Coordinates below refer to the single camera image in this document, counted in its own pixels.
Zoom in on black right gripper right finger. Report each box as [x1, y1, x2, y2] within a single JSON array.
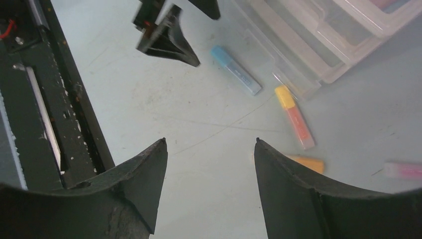
[[254, 139, 422, 239]]

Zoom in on yellow pink highlighter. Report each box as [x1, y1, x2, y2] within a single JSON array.
[[275, 85, 315, 149]]

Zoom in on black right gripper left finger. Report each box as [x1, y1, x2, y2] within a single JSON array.
[[0, 138, 168, 239]]

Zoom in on white plastic drawer organizer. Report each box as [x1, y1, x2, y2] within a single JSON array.
[[224, 0, 422, 98]]

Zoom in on light blue highlighter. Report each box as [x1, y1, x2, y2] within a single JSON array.
[[211, 45, 262, 96]]

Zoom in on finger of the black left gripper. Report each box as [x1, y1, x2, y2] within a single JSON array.
[[189, 0, 221, 20], [136, 4, 200, 67]]

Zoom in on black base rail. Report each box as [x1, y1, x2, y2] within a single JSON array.
[[0, 0, 115, 191]]

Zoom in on pale yellow highlighter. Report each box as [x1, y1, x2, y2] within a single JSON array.
[[287, 155, 325, 174]]

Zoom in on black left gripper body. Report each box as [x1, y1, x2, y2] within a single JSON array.
[[132, 0, 165, 31]]

